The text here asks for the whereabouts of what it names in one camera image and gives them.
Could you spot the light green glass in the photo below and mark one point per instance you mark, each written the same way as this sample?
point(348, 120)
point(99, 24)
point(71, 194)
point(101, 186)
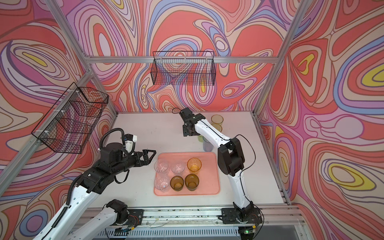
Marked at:
point(201, 138)

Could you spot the black wire basket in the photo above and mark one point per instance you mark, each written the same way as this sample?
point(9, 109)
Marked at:
point(183, 68)
point(73, 121)

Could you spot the brown glass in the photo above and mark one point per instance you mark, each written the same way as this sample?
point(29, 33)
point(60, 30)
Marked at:
point(177, 183)

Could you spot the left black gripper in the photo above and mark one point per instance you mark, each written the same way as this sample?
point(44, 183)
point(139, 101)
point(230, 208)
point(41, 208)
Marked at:
point(147, 161)

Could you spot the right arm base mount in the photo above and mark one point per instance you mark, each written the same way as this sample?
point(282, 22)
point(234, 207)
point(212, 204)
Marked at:
point(234, 216)

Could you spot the left black wire basket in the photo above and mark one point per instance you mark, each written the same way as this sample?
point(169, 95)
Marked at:
point(73, 121)

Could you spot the clear glass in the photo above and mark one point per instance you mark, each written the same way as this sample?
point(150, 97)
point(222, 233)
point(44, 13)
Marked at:
point(162, 167)
point(178, 168)
point(162, 183)

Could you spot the back black wire basket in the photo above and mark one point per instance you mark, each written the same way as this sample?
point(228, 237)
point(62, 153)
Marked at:
point(183, 68)

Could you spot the pink plastic tray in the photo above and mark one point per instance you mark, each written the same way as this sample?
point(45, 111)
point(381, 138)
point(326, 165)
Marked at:
point(208, 175)

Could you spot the blue tinted glass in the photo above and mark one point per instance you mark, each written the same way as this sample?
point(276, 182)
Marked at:
point(207, 146)

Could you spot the aluminium front rail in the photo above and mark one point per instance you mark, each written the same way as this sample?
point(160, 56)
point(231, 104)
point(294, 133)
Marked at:
point(218, 222)

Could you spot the yellow green glass right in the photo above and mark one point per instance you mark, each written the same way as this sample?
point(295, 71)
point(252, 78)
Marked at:
point(217, 126)

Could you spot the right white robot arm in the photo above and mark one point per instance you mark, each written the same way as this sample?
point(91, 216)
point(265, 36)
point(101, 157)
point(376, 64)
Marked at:
point(231, 161)

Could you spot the yellow glass back right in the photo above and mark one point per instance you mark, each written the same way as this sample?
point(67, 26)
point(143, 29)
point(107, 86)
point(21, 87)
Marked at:
point(217, 119)

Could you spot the olive glass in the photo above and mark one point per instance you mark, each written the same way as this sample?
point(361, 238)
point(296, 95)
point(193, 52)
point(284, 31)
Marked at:
point(192, 182)

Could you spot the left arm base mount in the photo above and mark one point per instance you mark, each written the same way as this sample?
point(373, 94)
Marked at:
point(130, 217)

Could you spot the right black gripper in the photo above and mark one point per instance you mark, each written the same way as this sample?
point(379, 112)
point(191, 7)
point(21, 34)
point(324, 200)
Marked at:
point(186, 133)

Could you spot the amber glass row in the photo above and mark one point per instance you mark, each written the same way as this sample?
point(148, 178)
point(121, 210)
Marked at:
point(194, 165)

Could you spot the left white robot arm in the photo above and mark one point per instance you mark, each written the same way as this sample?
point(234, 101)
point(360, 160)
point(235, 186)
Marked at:
point(87, 187)

